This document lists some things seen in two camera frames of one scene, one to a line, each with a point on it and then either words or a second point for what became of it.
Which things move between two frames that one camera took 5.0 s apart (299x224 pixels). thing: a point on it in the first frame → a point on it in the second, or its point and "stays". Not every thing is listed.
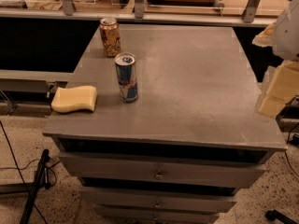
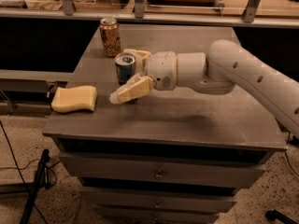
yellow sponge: (75, 98) stays
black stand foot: (275, 215) stays
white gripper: (288, 32) → (162, 69)
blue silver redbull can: (127, 76) stays
